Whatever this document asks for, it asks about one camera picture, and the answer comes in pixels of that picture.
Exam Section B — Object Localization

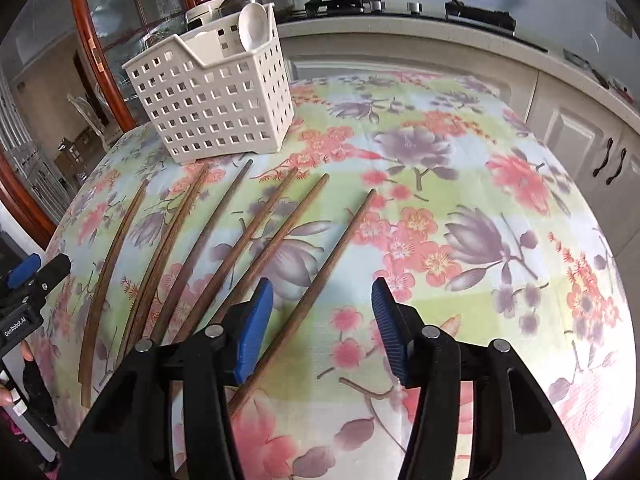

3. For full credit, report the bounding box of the black cabinet handle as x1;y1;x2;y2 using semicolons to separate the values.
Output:
606;149;628;186
592;139;613;178

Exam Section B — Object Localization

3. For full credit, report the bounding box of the white kitchen counter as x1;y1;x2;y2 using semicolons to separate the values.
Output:
274;15;640;131

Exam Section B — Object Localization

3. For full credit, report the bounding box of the wall power socket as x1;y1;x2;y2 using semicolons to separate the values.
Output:
605;2;633;36

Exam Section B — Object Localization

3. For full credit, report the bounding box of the wooden framed glass door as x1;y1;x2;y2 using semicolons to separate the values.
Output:
0;0;218;243

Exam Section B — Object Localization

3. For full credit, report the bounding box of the floral tablecloth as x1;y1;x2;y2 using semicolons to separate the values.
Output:
42;72;632;480

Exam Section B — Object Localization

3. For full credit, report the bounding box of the white plastic spoon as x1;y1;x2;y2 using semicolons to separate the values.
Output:
237;2;268;54

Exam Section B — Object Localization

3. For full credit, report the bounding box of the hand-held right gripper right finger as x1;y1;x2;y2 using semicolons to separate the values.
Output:
371;276;588;480

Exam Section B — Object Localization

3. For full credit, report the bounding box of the person's left hand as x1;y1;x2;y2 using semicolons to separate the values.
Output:
0;341;35;407

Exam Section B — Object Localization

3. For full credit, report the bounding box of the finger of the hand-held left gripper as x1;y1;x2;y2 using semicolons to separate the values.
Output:
29;253;72;307
6;253;42;286

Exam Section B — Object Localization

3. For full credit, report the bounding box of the white rice cooker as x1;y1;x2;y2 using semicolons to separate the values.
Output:
185;0;231;31

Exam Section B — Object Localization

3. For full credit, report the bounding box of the white perforated plastic basket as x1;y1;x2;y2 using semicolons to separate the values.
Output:
122;2;295;164

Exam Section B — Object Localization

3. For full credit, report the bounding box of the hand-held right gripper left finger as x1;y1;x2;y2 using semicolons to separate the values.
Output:
60;277;275;480

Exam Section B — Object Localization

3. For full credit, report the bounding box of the black gas stove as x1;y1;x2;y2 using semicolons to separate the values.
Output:
305;0;516;36

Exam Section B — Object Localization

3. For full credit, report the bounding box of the white dining chair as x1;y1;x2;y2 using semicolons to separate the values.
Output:
67;92;121;151

